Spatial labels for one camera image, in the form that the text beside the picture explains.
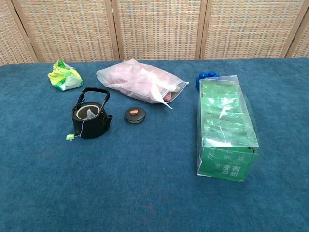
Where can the blue toy brick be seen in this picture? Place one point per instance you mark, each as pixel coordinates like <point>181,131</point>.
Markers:
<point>205,75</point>

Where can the yellow green snack packet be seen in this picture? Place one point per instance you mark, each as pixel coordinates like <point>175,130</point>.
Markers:
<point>65,78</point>

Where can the pink cloth in zip bag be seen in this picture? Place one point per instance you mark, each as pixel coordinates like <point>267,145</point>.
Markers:
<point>130,79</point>

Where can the black teapot lid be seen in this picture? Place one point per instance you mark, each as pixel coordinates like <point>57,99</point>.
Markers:
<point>134,116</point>

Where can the blue carpet table mat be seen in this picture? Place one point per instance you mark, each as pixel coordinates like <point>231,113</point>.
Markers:
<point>144,181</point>

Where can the clear box of green sachets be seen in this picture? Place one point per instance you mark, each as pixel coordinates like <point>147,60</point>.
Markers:
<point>224,135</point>

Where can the woven wooden folding screen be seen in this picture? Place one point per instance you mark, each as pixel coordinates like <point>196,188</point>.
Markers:
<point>154,29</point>

